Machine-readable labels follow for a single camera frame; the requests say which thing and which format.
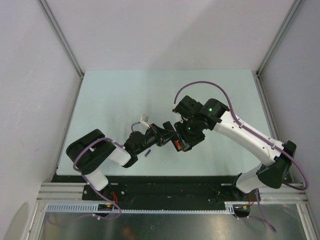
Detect orange battery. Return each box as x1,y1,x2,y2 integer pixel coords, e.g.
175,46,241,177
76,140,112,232
174,140,182,151

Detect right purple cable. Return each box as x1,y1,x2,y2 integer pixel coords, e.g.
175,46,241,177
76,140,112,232
173,81,310,233

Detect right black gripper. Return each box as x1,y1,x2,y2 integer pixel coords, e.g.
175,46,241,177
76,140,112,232
174,117,206,151

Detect black remote control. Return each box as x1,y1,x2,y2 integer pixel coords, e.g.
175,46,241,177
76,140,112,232
162,121,182,152

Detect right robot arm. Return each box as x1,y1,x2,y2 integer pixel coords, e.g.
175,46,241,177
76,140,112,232
172,95,297,201

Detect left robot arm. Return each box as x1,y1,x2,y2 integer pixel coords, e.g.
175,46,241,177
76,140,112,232
65,123,177,200

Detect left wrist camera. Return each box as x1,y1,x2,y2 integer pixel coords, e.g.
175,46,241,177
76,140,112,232
140,114,150,128

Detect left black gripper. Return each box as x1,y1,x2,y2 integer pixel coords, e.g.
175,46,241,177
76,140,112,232
134,123,177,155

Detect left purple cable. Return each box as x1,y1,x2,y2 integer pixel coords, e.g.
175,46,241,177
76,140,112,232
47,121,145,226

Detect purple cable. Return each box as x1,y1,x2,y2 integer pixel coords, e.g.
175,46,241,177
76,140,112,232
47,121,145,226
173,81,310,233

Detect grey cable duct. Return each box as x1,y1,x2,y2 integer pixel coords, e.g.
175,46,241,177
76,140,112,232
46,201,237,215

